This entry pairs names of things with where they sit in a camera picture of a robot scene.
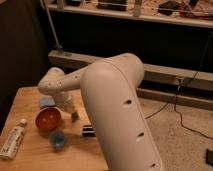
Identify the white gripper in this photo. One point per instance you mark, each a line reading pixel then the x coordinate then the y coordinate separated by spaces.
pixel 64 101

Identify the orange ceramic bowl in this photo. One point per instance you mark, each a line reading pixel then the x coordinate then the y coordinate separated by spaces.
pixel 48 119

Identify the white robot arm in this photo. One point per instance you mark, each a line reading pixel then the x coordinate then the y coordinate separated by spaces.
pixel 108 88

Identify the black rectangular block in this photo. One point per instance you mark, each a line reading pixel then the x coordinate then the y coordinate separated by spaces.
pixel 87 131

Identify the small blue cup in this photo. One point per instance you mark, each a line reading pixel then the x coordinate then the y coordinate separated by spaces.
pixel 57 139

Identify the blue sponge cloth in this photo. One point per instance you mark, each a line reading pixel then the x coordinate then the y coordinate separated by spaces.
pixel 46 102

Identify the white toothpaste tube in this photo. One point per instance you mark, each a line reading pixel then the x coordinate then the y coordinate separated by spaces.
pixel 14 140

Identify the wooden shelf with clutter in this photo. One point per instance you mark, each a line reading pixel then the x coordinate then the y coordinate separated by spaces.
pixel 177 12

